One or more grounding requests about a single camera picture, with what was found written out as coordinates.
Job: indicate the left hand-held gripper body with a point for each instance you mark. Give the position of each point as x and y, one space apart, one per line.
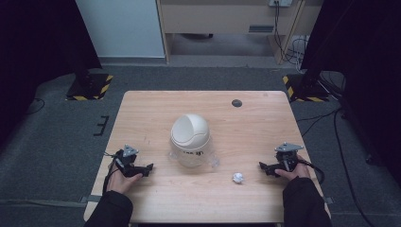
126 160

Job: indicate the white wall panel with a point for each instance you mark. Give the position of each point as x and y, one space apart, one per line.
119 28

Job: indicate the beige wooden desk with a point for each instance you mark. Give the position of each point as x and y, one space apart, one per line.
227 22

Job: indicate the person's right hand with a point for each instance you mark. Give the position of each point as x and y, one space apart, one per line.
295 171

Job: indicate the black curtain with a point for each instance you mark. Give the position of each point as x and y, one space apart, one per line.
362 63
38 44

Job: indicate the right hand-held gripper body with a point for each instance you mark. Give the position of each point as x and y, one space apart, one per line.
285 157

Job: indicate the black table grommet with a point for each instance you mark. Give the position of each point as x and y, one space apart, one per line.
236 103

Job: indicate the black striped stand base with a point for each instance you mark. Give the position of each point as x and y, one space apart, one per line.
304 88
90 86

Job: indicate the white paper ball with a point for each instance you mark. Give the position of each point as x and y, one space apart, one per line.
238 177

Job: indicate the white domed trash can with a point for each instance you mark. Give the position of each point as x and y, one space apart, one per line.
190 140

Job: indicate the person's left hand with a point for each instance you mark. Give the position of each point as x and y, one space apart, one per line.
121 182

